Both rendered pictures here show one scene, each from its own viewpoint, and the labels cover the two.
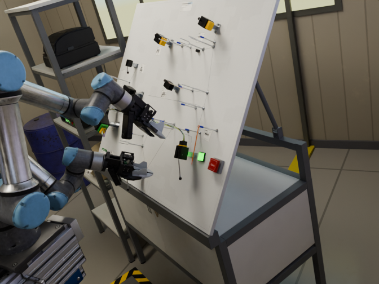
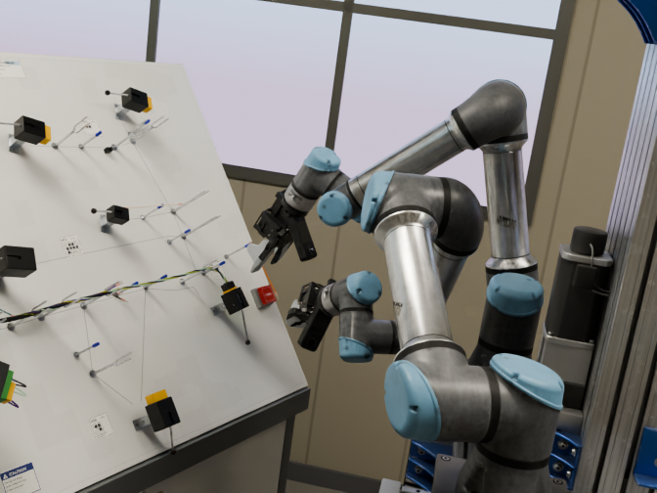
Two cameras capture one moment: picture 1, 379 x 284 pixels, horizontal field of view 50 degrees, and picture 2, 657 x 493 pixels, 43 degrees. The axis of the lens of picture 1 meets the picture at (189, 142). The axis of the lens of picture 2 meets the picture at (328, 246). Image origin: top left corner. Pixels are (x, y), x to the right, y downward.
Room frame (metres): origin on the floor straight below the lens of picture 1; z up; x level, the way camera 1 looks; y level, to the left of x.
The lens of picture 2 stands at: (2.36, 1.97, 1.84)
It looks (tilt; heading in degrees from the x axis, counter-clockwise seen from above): 14 degrees down; 242
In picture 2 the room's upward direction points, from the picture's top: 8 degrees clockwise
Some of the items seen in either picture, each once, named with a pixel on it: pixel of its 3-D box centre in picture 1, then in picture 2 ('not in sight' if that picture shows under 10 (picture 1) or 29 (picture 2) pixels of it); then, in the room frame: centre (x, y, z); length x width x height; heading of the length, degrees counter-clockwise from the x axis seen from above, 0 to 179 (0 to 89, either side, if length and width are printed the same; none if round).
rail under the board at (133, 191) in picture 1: (145, 194); (150, 466); (1.87, 0.30, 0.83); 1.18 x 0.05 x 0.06; 30
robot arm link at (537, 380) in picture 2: not in sight; (517, 403); (1.52, 1.06, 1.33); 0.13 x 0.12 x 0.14; 164
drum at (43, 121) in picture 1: (60, 151); not in sight; (3.99, 1.32, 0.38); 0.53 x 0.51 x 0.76; 52
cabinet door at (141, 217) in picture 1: (136, 210); not in sight; (2.12, 0.42, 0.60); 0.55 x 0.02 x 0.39; 30
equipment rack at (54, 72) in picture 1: (102, 129); not in sight; (2.78, 0.58, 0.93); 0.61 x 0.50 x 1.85; 30
